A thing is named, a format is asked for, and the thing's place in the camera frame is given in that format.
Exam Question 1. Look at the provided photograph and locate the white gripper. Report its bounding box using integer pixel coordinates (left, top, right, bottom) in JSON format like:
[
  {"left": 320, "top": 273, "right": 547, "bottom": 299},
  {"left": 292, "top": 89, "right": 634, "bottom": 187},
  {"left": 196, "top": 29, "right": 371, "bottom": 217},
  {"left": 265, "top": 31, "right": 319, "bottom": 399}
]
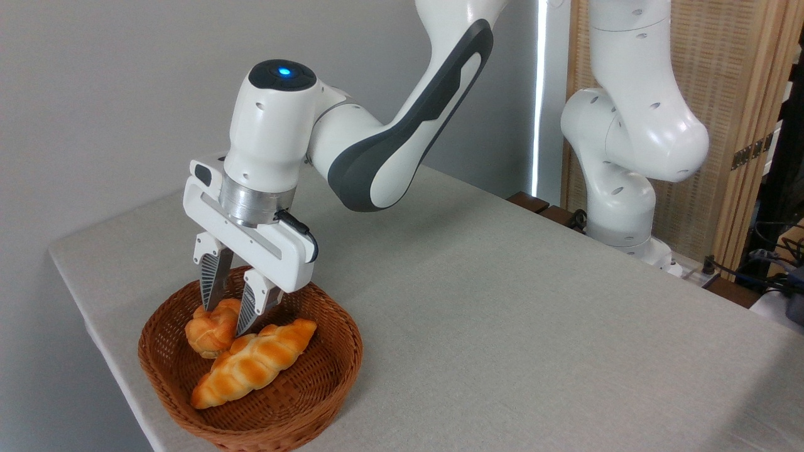
[{"left": 183, "top": 151, "right": 319, "bottom": 337}]

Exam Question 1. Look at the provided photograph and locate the round knotted bread roll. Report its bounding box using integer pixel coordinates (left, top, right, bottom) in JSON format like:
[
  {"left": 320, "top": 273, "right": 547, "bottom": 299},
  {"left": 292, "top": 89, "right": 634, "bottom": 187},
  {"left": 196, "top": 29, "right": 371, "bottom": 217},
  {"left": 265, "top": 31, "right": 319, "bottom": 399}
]
[{"left": 185, "top": 298, "right": 243, "bottom": 359}]

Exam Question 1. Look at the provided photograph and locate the long braided bread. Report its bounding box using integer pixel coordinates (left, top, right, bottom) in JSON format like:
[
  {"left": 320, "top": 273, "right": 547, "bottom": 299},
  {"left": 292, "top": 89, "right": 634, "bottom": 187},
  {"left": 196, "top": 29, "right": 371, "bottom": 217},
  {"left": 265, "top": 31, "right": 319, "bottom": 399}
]
[{"left": 191, "top": 318, "right": 318, "bottom": 410}]

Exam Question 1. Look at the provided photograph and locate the brown wicker basket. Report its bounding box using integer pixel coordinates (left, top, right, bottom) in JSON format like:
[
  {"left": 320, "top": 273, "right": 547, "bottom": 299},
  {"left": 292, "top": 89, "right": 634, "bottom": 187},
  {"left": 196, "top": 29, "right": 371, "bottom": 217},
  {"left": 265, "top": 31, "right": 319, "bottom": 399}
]
[{"left": 138, "top": 264, "right": 364, "bottom": 452}]

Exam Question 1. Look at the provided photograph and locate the grey tablecloth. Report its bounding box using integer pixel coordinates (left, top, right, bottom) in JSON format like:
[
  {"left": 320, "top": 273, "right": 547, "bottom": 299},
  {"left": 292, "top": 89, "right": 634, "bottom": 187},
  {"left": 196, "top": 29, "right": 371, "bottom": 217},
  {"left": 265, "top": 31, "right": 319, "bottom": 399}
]
[{"left": 49, "top": 164, "right": 804, "bottom": 452}]

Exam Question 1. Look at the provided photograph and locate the brown wooden plank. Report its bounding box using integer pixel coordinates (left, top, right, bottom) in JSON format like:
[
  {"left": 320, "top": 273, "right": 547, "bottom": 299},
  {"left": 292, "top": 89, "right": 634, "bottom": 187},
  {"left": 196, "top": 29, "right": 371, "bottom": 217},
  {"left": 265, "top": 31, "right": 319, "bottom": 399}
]
[
  {"left": 506, "top": 191, "right": 550, "bottom": 214},
  {"left": 540, "top": 205, "right": 586, "bottom": 234}
]

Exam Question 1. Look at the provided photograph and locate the brass screen hinge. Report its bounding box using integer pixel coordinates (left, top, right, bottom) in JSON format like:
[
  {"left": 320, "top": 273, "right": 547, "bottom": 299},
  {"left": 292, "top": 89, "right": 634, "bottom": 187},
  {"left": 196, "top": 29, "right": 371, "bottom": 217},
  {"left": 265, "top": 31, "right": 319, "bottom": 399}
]
[{"left": 731, "top": 133, "right": 774, "bottom": 171}]

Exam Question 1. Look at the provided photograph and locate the blue grey box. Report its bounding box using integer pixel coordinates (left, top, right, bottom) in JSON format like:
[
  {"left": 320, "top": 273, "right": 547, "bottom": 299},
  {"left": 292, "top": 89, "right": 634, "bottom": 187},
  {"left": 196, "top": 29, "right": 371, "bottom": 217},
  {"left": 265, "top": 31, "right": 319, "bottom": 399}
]
[{"left": 785, "top": 267, "right": 804, "bottom": 327}]

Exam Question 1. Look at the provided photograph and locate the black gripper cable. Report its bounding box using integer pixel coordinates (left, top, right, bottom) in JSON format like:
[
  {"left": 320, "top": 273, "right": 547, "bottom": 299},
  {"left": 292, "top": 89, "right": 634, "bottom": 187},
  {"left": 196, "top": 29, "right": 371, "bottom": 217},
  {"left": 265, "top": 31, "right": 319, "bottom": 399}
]
[{"left": 274, "top": 209, "right": 319, "bottom": 264}]

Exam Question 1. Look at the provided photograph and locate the black cable bundle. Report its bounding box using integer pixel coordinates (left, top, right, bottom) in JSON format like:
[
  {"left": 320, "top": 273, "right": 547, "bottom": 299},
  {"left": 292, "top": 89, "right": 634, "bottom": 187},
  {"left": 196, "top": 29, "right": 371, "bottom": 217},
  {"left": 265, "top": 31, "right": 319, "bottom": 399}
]
[{"left": 702, "top": 220, "right": 804, "bottom": 297}]

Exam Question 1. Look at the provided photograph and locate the black stand frame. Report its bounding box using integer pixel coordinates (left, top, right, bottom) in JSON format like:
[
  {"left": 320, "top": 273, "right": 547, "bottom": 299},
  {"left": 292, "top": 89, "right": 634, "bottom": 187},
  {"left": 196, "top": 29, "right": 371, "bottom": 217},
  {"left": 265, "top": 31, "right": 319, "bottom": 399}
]
[{"left": 741, "top": 31, "right": 804, "bottom": 277}]

